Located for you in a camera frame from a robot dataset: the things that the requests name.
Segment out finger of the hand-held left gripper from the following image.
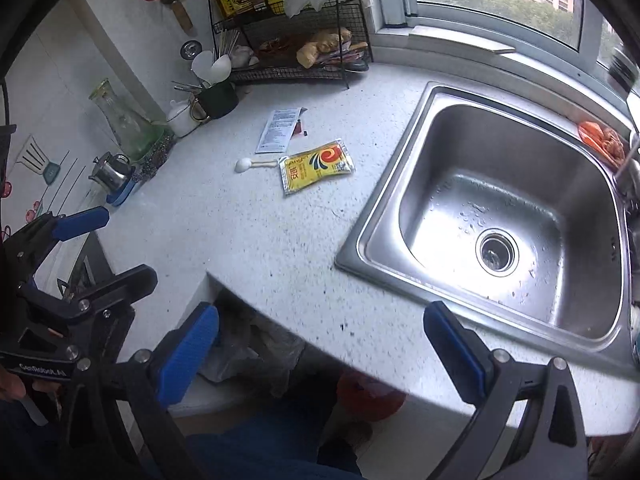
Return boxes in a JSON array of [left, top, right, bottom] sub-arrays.
[[20, 264, 159, 325], [12, 206, 111, 281]]

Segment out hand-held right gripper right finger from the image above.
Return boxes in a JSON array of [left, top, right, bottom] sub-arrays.
[[422, 301, 588, 480]]

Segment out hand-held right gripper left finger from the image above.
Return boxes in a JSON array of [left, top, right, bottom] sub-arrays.
[[60, 302, 221, 480]]

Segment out person's left hand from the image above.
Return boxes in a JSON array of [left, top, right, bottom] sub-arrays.
[[0, 362, 63, 403]]

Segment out blue dish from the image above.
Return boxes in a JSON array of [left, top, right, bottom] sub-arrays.
[[105, 177, 137, 207]]

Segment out clear plastic bag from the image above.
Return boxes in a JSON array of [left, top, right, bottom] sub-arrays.
[[200, 305, 306, 396]]

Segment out person's blue jeans leg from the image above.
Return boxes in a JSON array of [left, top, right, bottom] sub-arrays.
[[175, 400, 366, 480]]

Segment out sink drain strainer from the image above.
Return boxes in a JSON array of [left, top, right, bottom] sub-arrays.
[[475, 227, 520, 273]]

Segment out glass carafe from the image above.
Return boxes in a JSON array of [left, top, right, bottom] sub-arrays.
[[89, 78, 158, 161]]

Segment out green dish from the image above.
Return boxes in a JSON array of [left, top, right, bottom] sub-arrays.
[[132, 120, 173, 161]]

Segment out white ceramic lidded jar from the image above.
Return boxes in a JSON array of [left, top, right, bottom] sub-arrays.
[[165, 99, 201, 138]]

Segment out white spoon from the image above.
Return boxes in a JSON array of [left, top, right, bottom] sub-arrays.
[[235, 157, 279, 174]]

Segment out stainless steel sink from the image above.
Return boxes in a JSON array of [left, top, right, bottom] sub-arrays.
[[335, 80, 640, 361]]

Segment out white ladle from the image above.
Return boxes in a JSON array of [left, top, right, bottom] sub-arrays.
[[191, 50, 233, 86]]

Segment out white printed packet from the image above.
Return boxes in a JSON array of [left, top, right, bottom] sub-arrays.
[[255, 106, 307, 155]]

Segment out yellow sachet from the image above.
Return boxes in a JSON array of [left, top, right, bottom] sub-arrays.
[[278, 138, 355, 197]]

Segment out bundle of chopsticks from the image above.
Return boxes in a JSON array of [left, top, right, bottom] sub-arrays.
[[212, 29, 241, 61]]

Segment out garlic bulb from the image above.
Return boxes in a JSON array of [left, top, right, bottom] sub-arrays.
[[230, 45, 260, 68]]

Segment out ginger root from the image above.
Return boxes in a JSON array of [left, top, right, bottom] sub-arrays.
[[296, 30, 353, 68]]

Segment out red snack packets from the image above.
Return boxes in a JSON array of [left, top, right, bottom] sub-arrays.
[[320, 42, 371, 72]]

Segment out window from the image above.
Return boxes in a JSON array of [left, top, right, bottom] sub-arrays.
[[375, 0, 640, 91]]

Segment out wall sticker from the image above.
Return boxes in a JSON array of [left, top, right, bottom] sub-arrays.
[[0, 130, 101, 241]]

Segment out black mug with gold handle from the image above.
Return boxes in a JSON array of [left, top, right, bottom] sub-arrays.
[[190, 80, 241, 121]]

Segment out knife with wooden handle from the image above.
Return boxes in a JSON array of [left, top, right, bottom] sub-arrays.
[[167, 0, 195, 36]]

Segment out black wire rack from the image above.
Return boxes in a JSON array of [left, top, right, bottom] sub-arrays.
[[207, 0, 373, 91]]

